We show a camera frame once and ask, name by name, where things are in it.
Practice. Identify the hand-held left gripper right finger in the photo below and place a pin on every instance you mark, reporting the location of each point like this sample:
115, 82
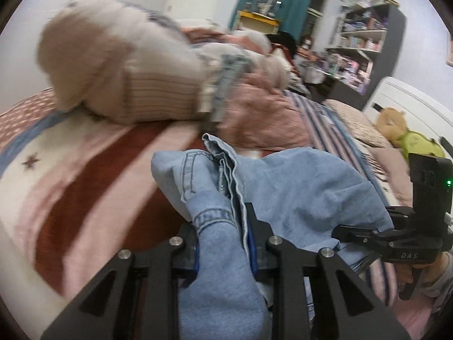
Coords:
256, 244

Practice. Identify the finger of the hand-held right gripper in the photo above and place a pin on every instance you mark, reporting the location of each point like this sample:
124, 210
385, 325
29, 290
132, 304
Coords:
357, 235

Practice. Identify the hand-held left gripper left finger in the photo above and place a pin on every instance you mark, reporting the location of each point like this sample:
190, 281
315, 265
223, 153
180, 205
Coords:
187, 255

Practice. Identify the light blue denim pants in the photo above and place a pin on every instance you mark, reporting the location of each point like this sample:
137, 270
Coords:
300, 191

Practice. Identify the person's right forearm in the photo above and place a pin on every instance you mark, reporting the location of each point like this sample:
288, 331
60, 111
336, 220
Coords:
439, 286

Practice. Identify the person's right hand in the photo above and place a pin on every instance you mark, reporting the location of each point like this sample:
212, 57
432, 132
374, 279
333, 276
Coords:
444, 264

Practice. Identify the green avocado plush toy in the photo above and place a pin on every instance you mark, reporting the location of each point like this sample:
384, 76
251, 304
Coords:
421, 145

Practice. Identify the brown plush toy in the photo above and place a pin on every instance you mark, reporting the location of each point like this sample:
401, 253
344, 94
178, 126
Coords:
389, 122

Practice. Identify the white headboard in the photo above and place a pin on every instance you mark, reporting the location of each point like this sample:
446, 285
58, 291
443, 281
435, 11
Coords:
414, 102

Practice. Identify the floral pillow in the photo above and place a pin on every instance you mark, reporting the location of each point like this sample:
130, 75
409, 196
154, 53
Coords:
357, 124

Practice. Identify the pink ribbed cloth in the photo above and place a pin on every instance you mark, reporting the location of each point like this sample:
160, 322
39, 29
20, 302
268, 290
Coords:
269, 120

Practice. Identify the striped printed blanket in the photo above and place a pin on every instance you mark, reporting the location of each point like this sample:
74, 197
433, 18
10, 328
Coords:
70, 184

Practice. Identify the dark grey bookshelf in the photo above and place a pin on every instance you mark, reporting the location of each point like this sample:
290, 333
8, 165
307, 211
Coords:
389, 53

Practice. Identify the pile of clothes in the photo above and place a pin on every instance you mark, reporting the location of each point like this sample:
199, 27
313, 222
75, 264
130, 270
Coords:
286, 44

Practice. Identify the window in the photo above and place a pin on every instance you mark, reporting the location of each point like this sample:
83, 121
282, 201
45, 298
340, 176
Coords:
316, 14

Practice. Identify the yellow side table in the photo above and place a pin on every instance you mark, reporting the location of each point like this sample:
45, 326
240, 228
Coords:
258, 21

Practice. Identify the glass tank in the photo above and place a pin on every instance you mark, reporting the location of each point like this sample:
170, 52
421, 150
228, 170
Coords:
267, 3

